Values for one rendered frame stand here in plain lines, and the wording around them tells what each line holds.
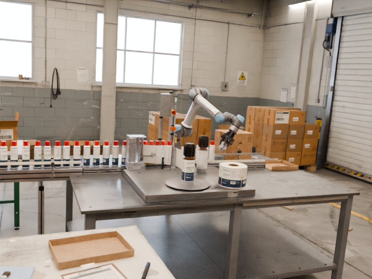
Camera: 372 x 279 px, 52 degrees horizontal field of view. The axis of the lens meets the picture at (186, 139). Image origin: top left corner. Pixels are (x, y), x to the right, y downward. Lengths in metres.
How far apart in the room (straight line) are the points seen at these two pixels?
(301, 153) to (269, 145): 0.76
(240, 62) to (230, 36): 0.69
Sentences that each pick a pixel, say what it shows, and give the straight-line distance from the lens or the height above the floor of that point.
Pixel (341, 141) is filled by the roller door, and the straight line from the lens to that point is 7.81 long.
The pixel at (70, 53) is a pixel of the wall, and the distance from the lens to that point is 8.50.
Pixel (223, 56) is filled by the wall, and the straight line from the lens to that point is 9.62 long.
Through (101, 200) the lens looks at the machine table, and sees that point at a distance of 2.51.
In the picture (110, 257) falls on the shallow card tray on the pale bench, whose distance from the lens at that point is 1.82.
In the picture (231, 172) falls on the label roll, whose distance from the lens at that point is 2.70.
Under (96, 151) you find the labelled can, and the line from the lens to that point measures 3.09.
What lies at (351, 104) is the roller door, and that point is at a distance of 7.65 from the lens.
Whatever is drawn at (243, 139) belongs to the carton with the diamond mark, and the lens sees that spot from 3.79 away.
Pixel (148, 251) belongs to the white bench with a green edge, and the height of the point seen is 0.80.
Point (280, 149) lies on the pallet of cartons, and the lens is 7.09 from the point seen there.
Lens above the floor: 1.63
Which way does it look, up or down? 9 degrees down
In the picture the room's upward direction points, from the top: 4 degrees clockwise
